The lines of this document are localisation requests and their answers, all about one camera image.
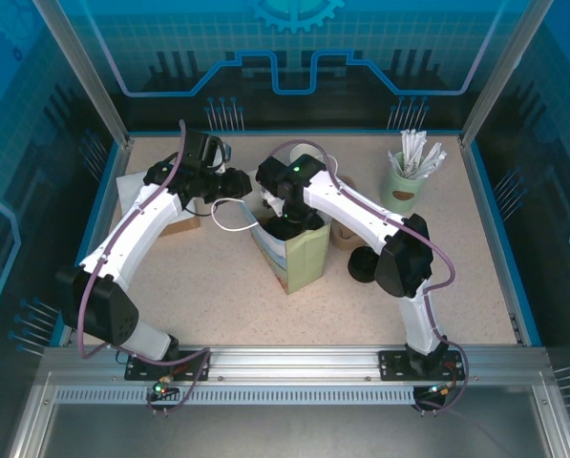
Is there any stack of white napkins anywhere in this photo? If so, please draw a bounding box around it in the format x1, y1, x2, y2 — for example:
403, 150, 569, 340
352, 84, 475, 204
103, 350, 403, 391
116, 171, 196, 224

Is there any printed paper gift bag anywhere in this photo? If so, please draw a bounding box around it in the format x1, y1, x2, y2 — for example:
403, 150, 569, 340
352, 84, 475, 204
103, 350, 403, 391
211, 198, 332, 296

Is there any stack of green paper cups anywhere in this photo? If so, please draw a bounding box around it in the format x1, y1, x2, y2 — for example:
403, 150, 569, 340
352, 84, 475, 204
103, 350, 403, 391
288, 141, 338, 176

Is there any stack of black cup lids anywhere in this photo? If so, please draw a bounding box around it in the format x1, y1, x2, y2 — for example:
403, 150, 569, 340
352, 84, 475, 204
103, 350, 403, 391
348, 245, 386, 282

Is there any green jar straw holder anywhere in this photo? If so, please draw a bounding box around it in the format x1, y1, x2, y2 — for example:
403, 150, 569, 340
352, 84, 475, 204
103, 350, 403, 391
379, 151, 432, 212

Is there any small circuit board with LED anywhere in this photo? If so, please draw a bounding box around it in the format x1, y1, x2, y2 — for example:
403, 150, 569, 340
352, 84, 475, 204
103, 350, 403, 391
150, 379, 180, 400
420, 381, 457, 400

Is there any aluminium frame post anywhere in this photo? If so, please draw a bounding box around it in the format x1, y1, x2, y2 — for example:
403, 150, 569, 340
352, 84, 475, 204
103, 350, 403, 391
31, 0, 136, 149
458, 0, 556, 149

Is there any aluminium mounting rail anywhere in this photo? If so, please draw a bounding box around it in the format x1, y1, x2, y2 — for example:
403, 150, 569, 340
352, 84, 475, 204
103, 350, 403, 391
40, 345, 548, 383

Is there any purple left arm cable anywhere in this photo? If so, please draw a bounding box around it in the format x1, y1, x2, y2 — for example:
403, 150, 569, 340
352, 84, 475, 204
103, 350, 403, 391
78, 119, 214, 416

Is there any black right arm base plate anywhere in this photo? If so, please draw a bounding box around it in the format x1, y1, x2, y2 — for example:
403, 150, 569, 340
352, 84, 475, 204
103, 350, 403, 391
378, 350, 472, 382

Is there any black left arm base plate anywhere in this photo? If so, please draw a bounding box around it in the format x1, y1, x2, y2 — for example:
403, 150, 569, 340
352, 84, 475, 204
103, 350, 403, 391
124, 350, 213, 382

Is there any slotted grey cable duct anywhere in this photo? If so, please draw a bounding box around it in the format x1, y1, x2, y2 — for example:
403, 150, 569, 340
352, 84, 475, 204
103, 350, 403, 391
54, 385, 417, 406

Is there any aluminium base frame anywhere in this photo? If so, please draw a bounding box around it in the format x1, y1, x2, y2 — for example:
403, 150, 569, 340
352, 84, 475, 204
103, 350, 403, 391
7, 371, 570, 458

